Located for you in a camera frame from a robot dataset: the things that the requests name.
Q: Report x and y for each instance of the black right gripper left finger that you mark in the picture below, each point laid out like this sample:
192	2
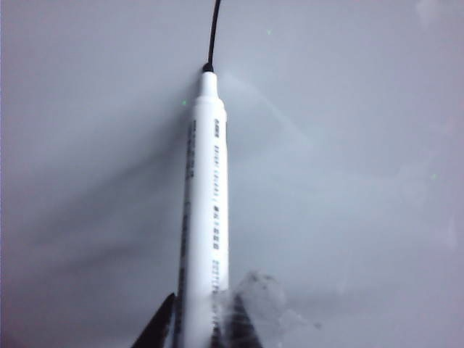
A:
163	322

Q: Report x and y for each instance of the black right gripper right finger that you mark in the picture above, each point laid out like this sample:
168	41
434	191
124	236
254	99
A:
235	326

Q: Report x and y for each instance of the white marker pen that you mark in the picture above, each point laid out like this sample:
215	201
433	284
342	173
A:
208	181

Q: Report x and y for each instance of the white whiteboard with black frame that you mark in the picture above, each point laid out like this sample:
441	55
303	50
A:
344	127

